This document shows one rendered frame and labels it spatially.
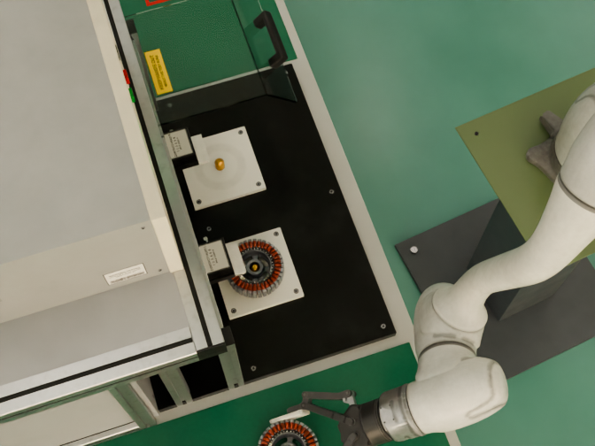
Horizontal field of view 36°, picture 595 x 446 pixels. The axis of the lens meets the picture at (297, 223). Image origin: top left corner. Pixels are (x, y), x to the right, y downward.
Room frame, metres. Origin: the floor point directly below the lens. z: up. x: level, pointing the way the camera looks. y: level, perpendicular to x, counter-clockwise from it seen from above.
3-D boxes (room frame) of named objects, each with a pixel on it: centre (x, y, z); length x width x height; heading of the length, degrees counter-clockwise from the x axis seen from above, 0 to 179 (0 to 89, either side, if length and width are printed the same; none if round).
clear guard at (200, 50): (0.92, 0.19, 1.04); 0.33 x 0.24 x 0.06; 108
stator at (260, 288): (0.61, 0.08, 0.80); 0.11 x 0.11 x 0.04
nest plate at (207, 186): (0.84, 0.16, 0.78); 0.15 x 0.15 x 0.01; 18
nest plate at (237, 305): (0.61, 0.08, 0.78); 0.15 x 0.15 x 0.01; 18
